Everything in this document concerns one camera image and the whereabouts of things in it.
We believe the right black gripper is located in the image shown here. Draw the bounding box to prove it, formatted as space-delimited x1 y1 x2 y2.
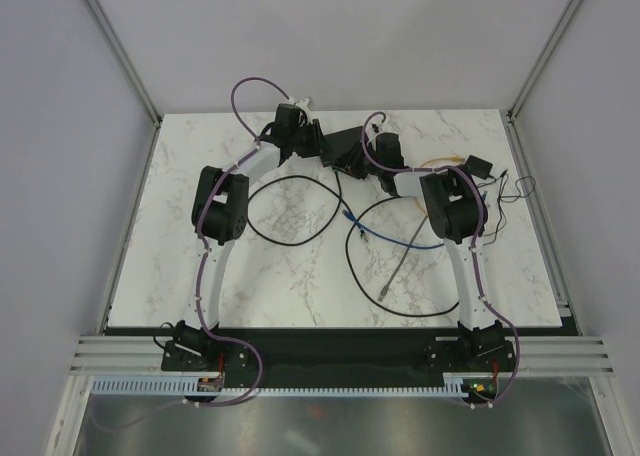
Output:
330 138 384 180

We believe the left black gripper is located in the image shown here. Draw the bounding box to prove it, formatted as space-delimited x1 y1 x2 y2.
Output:
290 121 332 160

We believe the black network switch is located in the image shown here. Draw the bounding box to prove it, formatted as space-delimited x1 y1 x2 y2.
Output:
321 126 363 170

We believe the black ethernet cable port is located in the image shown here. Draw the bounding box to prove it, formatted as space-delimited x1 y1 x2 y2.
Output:
344 195 460 318

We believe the blue ethernet cable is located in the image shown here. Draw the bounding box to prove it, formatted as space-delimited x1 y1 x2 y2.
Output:
340 190 489 251

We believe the black ethernet cable long loop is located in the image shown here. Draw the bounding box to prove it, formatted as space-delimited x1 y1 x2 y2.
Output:
248 170 355 248

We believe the yellow ethernet cable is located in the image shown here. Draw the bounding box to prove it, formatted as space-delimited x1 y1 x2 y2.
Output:
414 154 464 212

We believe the black power adapter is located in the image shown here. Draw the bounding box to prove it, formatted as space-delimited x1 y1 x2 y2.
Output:
464 155 493 180

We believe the grey ethernet cable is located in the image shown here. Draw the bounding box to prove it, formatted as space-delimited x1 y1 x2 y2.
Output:
377 215 431 303

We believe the thin black adapter wire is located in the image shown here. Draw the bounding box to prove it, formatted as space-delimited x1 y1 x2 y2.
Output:
474 168 536 245

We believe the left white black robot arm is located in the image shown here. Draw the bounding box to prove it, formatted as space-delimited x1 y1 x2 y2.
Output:
161 98 322 372

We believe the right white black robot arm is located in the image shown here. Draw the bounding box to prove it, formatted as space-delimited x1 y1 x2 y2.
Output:
357 132 519 371

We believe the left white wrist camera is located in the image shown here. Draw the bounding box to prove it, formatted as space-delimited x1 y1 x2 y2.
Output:
289 97 313 120

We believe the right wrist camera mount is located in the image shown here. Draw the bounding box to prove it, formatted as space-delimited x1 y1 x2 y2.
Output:
370 122 384 136

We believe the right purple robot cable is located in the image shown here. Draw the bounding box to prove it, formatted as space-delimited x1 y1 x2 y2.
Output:
360 111 524 411

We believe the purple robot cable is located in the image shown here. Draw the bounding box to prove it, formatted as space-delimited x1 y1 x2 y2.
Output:
89 75 296 432
360 111 524 411

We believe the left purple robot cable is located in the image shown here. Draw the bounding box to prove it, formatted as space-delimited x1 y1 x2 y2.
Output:
89 75 296 432

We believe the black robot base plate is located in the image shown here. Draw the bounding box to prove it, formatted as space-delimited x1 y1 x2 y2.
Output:
159 327 516 390

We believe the left aluminium frame post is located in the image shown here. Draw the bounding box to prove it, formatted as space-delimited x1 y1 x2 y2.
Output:
69 0 164 126

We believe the aluminium frame post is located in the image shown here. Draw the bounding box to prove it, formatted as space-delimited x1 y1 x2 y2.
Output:
69 0 164 126
504 0 599 123

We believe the right aluminium frame post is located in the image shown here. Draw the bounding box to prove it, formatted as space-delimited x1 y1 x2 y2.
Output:
504 0 599 123

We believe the white slotted cable duct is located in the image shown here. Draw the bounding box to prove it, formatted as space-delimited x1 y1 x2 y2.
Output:
90 375 497 398

